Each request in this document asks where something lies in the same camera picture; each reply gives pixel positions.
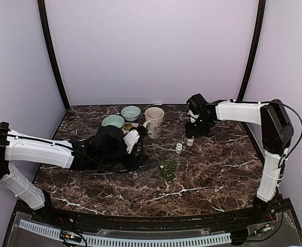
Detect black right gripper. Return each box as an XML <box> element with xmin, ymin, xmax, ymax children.
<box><xmin>186</xmin><ymin>116</ymin><xmax>213</xmax><ymax>138</ymax></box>

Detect white pill bottle orange label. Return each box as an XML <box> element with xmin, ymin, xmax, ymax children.
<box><xmin>186</xmin><ymin>137</ymin><xmax>194</xmax><ymax>147</ymax></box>

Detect green weekly pill organizer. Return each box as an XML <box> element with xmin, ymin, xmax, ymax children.
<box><xmin>158</xmin><ymin>159</ymin><xmax>178</xmax><ymax>181</ymax></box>

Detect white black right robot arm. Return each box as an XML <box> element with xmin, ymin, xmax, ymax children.
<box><xmin>185</xmin><ymin>94</ymin><xmax>294</xmax><ymax>223</ymax></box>

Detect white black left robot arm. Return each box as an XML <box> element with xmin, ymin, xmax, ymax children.
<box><xmin>0</xmin><ymin>122</ymin><xmax>148</xmax><ymax>224</ymax></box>

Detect small white pill bottle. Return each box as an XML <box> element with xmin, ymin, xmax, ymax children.
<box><xmin>175</xmin><ymin>143</ymin><xmax>183</xmax><ymax>154</ymax></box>

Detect beige printed ceramic mug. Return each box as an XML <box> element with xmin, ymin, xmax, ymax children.
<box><xmin>143</xmin><ymin>107</ymin><xmax>165</xmax><ymax>139</ymax></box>

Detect celadon ceramic bowl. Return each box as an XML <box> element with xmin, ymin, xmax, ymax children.
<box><xmin>101</xmin><ymin>115</ymin><xmax>125</xmax><ymax>129</ymax></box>
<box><xmin>121</xmin><ymin>105</ymin><xmax>141</xmax><ymax>122</ymax></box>

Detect floral square ceramic plate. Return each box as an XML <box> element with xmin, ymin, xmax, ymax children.
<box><xmin>122</xmin><ymin>122</ymin><xmax>139</xmax><ymax>134</ymax></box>

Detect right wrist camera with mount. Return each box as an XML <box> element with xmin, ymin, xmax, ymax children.
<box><xmin>187</xmin><ymin>105</ymin><xmax>200</xmax><ymax>124</ymax></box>

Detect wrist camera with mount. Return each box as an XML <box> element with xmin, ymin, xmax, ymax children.
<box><xmin>123</xmin><ymin>122</ymin><xmax>148</xmax><ymax>154</ymax></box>
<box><xmin>187</xmin><ymin>105</ymin><xmax>200</xmax><ymax>124</ymax></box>

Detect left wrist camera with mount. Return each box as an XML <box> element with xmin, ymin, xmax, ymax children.
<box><xmin>123</xmin><ymin>122</ymin><xmax>148</xmax><ymax>154</ymax></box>

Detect black right frame post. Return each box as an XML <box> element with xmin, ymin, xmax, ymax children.
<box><xmin>237</xmin><ymin>0</ymin><xmax>266</xmax><ymax>101</ymax></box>

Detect black frame post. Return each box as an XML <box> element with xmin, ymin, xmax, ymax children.
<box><xmin>237</xmin><ymin>0</ymin><xmax>266</xmax><ymax>101</ymax></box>
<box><xmin>37</xmin><ymin>0</ymin><xmax>70</xmax><ymax>111</ymax></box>

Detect white slotted cable duct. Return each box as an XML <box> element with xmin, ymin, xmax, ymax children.
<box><xmin>18</xmin><ymin>220</ymin><xmax>232</xmax><ymax>246</ymax></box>

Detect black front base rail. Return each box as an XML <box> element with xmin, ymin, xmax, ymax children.
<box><xmin>14</xmin><ymin>200</ymin><xmax>290</xmax><ymax>234</ymax></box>

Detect black left frame post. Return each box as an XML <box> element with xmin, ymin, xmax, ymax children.
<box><xmin>37</xmin><ymin>0</ymin><xmax>70</xmax><ymax>111</ymax></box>

